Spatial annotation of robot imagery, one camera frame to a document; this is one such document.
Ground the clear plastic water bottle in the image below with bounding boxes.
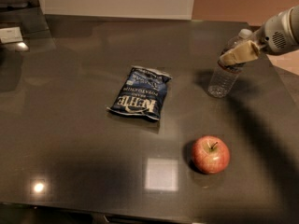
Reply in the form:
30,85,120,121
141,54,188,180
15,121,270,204
207,29,252,98

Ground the blue Kettle chip bag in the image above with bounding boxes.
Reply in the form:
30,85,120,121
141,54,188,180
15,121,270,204
108,66,172,121

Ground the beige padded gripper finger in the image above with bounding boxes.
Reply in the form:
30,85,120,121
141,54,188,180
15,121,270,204
220,40,260,66

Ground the red apple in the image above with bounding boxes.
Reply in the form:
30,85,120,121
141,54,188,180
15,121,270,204
192,135,230,175

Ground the white card on side counter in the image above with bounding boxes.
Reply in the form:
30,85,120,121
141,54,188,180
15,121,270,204
0,27,23,44

